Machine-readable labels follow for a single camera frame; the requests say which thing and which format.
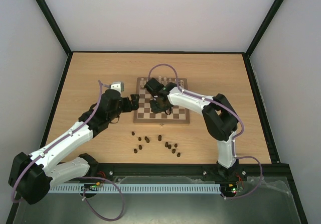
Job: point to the wooden chess board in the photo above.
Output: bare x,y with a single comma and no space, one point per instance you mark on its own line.
143,115

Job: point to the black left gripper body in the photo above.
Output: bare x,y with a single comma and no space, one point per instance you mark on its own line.
128,107

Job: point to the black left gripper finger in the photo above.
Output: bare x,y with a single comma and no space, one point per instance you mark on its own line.
134,99
134,107

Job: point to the black frame post right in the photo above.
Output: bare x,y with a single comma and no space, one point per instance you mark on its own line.
263,27

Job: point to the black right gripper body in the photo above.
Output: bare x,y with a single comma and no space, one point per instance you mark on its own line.
157,103

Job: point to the black frame post left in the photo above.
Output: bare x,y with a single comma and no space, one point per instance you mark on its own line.
54,26

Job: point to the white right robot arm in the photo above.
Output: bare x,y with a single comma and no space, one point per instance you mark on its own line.
220,118

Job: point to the black frame post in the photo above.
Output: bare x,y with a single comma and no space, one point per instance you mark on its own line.
54,26
263,27

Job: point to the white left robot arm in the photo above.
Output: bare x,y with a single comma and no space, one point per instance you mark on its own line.
33,175

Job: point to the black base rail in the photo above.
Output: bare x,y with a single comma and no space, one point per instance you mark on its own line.
207,172

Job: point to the light blue cable duct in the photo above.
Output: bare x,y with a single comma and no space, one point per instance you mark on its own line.
139,188

